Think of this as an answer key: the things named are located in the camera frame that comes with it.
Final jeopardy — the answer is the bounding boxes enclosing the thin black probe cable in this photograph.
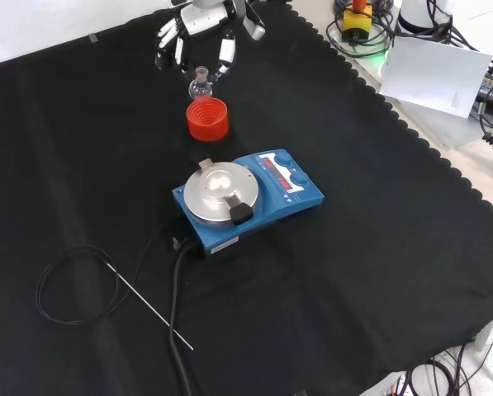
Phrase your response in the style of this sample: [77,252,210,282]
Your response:
[36,224,164,325]

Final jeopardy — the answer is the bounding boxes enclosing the thin steel probe rod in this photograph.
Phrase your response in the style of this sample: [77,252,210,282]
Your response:
[107,263,195,351]

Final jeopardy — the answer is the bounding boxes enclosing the orange ribbed flask stand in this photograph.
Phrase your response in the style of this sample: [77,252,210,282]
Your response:
[186,97,230,142]

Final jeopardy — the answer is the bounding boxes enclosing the white paper sheet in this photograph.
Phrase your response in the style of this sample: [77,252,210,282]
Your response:
[379,35,493,120]

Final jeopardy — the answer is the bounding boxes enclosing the blue heater with steel plate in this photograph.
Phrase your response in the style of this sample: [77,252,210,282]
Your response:
[172,148,325,257]

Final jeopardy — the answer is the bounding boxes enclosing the clear round-bottom glass flask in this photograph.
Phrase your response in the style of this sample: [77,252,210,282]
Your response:
[188,66,213,101]

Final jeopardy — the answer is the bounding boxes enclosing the thick black power cable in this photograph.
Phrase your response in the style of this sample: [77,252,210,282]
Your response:
[168,238,201,396]

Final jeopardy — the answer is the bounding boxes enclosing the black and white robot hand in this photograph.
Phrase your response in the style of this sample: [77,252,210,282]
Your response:
[154,0,267,77]

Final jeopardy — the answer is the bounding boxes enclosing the yellow stop button box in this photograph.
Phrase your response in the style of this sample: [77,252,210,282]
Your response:
[341,0,373,44]

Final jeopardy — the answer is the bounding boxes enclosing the black cloth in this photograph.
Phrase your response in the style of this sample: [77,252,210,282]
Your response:
[0,0,493,396]

